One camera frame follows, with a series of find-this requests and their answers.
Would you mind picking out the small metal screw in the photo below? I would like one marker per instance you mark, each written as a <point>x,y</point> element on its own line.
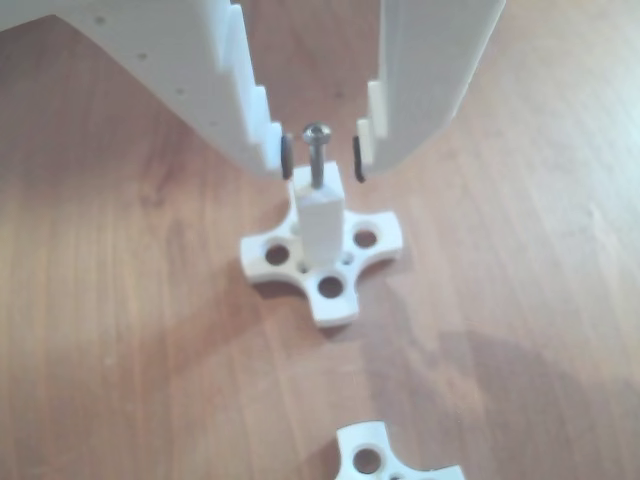
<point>316,165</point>

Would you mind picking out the white cross-base post stand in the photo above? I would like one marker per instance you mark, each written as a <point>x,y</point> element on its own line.
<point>350,440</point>
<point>320,220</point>

